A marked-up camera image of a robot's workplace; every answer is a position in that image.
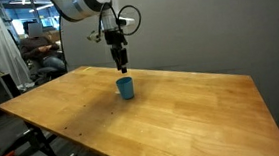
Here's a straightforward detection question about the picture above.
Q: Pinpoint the black table leg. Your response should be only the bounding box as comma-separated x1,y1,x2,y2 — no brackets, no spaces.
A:
22,118,60,156

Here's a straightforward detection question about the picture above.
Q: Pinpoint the blue plastic cup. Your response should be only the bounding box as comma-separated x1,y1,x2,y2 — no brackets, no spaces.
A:
114,75,136,102

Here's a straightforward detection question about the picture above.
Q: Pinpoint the black looped cable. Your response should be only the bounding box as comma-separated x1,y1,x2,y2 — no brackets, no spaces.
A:
95,0,143,39

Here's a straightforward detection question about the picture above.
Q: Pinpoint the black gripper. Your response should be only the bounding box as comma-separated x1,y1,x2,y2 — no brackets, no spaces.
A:
104,27,131,75

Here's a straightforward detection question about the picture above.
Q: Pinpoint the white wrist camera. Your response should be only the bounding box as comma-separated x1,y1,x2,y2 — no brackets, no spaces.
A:
118,15,136,26

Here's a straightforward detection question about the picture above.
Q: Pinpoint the seated person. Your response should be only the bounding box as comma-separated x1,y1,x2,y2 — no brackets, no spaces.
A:
18,20,68,77

